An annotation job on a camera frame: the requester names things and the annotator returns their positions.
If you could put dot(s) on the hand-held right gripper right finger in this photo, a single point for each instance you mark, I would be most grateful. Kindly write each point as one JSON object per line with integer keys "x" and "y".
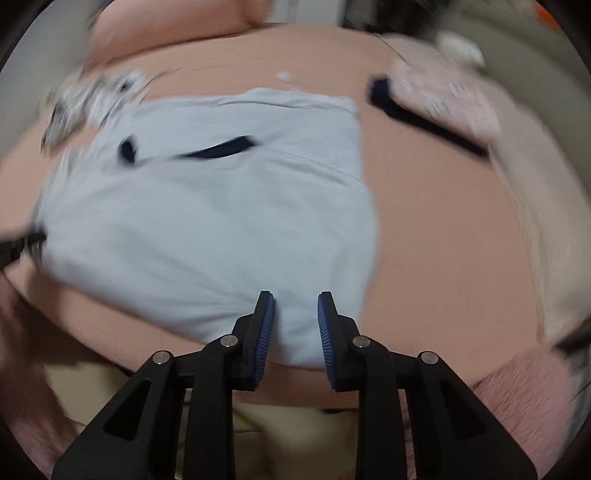
{"x": 327, "y": 341}

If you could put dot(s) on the pink bed sheet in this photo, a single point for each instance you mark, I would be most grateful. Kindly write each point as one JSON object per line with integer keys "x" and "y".
{"x": 438, "y": 254}

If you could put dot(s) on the person's pink fuzzy clothing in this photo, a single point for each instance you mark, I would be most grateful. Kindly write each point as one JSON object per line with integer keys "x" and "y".
{"x": 526, "y": 397}
{"x": 27, "y": 378}

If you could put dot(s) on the light blue navy-trimmed t-shirt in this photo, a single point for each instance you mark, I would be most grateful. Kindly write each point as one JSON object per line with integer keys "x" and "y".
{"x": 207, "y": 230}

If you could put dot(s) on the cream textured blanket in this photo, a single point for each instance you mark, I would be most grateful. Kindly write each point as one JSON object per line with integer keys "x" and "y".
{"x": 549, "y": 221}

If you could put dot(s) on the folded pale pink garment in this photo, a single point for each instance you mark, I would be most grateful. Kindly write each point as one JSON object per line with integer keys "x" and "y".
{"x": 452, "y": 99}

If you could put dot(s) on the small white scrap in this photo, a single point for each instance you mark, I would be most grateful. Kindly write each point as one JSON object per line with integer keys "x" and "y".
{"x": 285, "y": 76}

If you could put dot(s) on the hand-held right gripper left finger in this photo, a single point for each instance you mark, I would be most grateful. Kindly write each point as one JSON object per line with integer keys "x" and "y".
{"x": 264, "y": 337}

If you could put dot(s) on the grey white patterned garment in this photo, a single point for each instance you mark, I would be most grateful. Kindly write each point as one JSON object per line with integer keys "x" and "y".
{"x": 92, "y": 97}

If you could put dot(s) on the folded navy garment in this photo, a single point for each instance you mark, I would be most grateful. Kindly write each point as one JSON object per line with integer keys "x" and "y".
{"x": 415, "y": 115}

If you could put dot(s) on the pink fluffy pillow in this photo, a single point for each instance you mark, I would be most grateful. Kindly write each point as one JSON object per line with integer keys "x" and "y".
{"x": 184, "y": 27}

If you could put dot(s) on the white plush toy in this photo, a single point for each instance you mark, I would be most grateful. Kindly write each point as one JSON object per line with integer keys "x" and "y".
{"x": 461, "y": 48}

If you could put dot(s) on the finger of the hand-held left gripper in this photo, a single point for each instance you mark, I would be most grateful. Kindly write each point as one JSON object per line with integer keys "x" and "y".
{"x": 30, "y": 240}

